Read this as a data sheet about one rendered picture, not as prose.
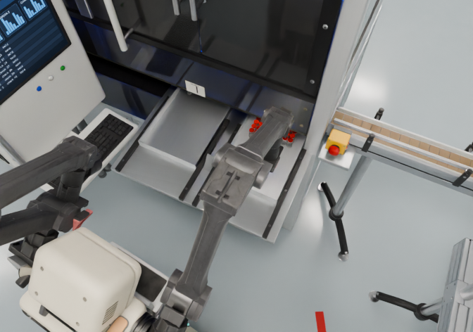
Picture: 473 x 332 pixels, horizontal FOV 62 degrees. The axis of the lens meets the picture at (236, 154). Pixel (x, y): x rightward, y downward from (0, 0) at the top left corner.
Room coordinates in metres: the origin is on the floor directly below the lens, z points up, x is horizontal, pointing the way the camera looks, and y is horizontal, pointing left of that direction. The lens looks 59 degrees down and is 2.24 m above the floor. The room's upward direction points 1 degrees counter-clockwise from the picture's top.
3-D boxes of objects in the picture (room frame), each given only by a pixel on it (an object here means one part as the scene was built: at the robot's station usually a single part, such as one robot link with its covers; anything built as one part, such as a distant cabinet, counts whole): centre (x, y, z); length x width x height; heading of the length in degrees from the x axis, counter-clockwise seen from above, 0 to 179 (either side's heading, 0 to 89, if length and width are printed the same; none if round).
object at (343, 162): (0.83, -0.41, 0.87); 0.14 x 0.13 x 0.02; 154
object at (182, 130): (0.95, 0.20, 0.90); 0.34 x 0.26 x 0.04; 154
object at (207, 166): (0.71, 0.13, 0.91); 0.14 x 0.03 x 0.06; 153
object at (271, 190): (0.80, -0.10, 0.90); 0.34 x 0.26 x 0.04; 154
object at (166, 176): (0.81, 0.08, 0.87); 0.70 x 0.48 x 0.02; 64
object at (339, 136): (0.79, -0.38, 0.99); 0.08 x 0.07 x 0.07; 154
